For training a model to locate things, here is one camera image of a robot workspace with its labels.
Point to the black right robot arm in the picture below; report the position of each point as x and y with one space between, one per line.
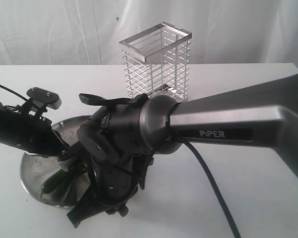
119 140

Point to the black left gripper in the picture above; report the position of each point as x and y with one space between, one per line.
38 137

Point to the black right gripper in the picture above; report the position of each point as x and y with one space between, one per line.
114 183

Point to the white backdrop curtain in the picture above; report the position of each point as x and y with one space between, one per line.
89 31

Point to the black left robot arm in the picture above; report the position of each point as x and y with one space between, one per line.
11 124

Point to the chrome wire utensil rack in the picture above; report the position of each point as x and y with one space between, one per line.
156 61

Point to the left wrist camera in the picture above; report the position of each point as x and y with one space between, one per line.
41 99

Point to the green cucumber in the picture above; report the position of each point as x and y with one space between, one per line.
57 183

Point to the round stainless steel plate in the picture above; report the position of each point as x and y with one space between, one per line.
35 170

